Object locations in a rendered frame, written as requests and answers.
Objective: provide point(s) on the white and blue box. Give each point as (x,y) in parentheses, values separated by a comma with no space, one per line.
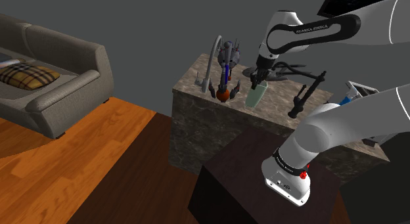
(354,90)

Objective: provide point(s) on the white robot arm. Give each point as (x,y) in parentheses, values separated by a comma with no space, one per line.
(333,127)

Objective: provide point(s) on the marble kitchen counter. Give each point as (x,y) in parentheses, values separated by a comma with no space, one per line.
(198,124)

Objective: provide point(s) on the pale green cup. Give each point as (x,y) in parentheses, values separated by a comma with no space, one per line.
(255,96)

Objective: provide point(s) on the grey robot toy figure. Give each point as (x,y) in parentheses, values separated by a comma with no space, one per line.
(226,61)

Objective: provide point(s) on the grey curved tap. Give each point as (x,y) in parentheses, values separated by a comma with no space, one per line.
(211,58)

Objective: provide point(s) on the dark robot stand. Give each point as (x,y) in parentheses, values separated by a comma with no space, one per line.
(237,172)

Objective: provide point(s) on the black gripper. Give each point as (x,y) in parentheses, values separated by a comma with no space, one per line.
(265,64)

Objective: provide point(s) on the grey sofa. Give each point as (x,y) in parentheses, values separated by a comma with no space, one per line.
(67,56)

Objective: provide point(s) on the black tap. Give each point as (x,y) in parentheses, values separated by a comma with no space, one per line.
(303,95)

